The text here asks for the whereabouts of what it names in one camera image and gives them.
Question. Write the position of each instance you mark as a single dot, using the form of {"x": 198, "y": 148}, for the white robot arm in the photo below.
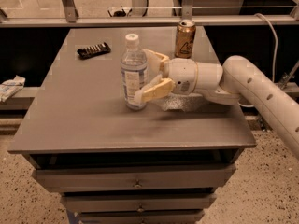
{"x": 225, "y": 84}

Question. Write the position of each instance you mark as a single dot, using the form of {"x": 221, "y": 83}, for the grey metal railing frame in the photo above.
{"x": 115, "y": 13}

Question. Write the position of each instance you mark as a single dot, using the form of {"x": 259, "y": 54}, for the grey drawer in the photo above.
{"x": 139, "y": 203}
{"x": 134, "y": 178}
{"x": 147, "y": 217}

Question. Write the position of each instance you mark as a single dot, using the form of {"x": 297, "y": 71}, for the black drill bit holder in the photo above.
{"x": 94, "y": 50}

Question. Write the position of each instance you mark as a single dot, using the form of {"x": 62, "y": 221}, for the white tissue packet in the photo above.
{"x": 10, "y": 87}

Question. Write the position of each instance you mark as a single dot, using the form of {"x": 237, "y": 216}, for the grey drawer cabinet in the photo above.
{"x": 79, "y": 120}

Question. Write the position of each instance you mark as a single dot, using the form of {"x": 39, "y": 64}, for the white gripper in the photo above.
{"x": 182, "y": 75}

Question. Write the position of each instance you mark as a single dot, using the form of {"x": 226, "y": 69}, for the middle grey drawer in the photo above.
{"x": 139, "y": 203}

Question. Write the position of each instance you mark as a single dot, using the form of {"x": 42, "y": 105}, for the bottom grey drawer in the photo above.
{"x": 147, "y": 217}

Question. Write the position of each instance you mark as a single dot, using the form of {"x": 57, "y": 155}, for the top grey drawer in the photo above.
{"x": 134, "y": 178}

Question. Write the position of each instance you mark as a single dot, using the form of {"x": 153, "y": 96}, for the gold soda can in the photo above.
{"x": 185, "y": 35}

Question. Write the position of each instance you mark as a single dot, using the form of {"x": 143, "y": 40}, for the blue plastic water bottle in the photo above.
{"x": 134, "y": 71}

